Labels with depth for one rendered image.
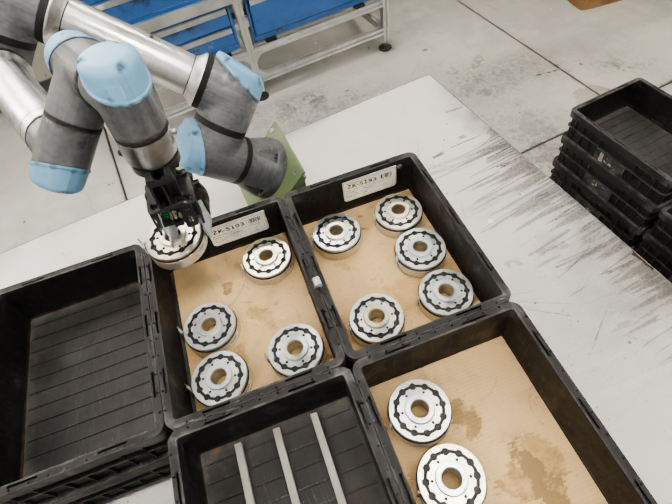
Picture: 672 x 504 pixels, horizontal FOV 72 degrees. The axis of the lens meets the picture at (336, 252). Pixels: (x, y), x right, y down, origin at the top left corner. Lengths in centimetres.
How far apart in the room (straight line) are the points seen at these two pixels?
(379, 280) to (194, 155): 47
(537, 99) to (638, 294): 175
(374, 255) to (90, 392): 61
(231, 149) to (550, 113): 195
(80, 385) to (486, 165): 109
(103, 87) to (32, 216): 221
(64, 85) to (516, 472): 85
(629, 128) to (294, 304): 137
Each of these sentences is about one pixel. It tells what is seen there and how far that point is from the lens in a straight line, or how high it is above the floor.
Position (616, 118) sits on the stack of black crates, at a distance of 194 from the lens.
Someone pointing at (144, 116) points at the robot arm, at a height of 129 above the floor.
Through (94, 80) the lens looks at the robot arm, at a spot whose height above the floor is 135.
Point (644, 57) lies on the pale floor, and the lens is 324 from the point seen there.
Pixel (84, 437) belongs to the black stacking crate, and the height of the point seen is 83.
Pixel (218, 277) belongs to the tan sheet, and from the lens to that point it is 102.
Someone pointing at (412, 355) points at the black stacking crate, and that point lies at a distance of 80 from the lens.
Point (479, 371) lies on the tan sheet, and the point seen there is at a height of 83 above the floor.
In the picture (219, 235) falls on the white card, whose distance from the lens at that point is 101.
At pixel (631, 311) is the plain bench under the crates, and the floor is 70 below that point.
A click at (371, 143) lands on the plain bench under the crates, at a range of 141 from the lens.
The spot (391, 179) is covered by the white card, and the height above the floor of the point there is 88.
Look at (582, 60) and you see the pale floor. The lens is 312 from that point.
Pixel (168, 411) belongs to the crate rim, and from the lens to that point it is 81.
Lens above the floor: 164
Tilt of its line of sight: 54 degrees down
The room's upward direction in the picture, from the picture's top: 11 degrees counter-clockwise
